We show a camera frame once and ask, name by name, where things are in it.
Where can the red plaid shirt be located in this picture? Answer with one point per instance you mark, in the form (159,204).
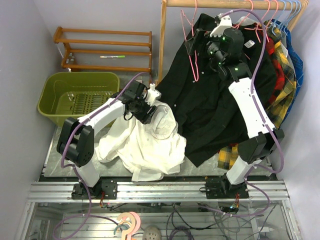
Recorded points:
(270,48)

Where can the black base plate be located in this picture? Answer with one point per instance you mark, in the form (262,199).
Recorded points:
(104,189)
(219,187)

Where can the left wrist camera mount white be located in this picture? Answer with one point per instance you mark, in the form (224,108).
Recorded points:
(152,95)

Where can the aluminium rail base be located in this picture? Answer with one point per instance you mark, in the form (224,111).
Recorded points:
(156,192)

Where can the grey perforated shoe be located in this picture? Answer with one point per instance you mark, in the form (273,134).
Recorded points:
(152,232)

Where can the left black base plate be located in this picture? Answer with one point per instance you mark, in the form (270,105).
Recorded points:
(104,189)

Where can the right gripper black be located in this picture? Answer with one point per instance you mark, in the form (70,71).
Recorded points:
(200,37)

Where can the pink hanger of black shirt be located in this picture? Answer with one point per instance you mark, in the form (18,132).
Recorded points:
(245,21)

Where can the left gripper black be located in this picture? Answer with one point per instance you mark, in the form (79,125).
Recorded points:
(146,118)

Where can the green white marker pen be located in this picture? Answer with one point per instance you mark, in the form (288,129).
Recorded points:
(112,56)

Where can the peach plastic hangers pile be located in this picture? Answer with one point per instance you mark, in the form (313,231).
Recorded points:
(128,224)

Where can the black shirt behind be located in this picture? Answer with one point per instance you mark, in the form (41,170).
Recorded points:
(265,79)

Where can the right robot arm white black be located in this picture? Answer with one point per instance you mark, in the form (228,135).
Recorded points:
(224,51)

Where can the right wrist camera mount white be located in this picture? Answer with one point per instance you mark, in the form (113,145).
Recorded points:
(224,22)

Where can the pink wire hanger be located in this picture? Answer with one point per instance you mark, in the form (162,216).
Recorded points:
(193,64)

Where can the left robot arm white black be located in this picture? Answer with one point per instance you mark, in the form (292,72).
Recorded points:
(76,140)

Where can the blue hanger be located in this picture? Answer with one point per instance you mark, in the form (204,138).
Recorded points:
(289,7)
(294,12)
(274,24)

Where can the wooden shoe rack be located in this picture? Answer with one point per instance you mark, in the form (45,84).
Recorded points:
(83,48)

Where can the white shirt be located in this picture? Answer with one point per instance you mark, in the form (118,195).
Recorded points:
(148,151)

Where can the black shirt front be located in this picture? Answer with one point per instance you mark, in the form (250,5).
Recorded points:
(208,116)

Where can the yellow plaid shirt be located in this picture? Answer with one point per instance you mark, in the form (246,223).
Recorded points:
(286,85)

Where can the green plastic laundry basket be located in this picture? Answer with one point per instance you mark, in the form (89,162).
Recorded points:
(75,94)

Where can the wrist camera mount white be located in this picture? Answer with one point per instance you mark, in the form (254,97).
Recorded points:
(224,22)
(152,95)

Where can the black shirt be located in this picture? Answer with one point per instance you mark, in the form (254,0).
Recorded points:
(265,79)
(208,116)

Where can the blue shirt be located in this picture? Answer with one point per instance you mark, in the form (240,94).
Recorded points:
(296,60)

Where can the wooden clothes rack frame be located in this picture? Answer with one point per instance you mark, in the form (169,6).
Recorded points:
(216,4)

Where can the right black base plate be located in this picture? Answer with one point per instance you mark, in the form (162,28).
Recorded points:
(219,187)

